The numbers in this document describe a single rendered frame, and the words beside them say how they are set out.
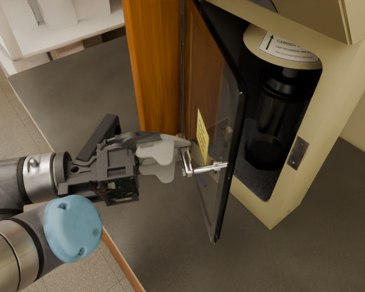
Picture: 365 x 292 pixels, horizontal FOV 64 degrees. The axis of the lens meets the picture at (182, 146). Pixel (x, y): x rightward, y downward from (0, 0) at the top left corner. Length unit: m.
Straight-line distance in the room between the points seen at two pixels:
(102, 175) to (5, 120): 2.29
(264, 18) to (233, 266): 0.48
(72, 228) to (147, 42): 0.42
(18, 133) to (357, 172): 2.22
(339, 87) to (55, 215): 0.38
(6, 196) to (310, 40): 0.47
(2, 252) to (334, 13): 0.38
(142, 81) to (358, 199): 0.60
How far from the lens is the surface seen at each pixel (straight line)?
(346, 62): 0.42
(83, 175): 0.47
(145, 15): 0.62
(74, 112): 1.02
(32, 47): 1.49
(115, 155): 0.46
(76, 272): 1.75
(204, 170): 0.47
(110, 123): 0.53
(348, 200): 0.85
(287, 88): 0.57
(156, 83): 0.71
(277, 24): 0.46
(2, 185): 0.49
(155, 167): 0.50
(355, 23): 0.36
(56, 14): 1.56
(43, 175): 0.47
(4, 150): 2.45
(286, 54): 0.50
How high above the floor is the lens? 1.58
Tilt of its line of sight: 48 degrees down
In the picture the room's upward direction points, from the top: straight up
